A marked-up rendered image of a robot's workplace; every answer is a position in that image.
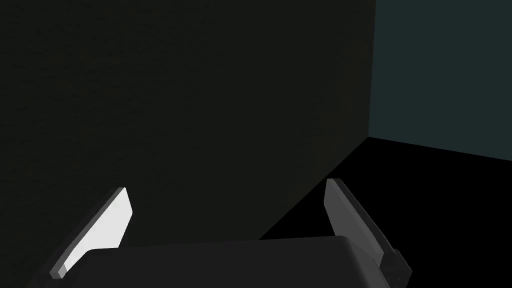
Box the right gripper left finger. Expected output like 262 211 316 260
49 186 134 280

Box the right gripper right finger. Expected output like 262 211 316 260
323 177 414 283

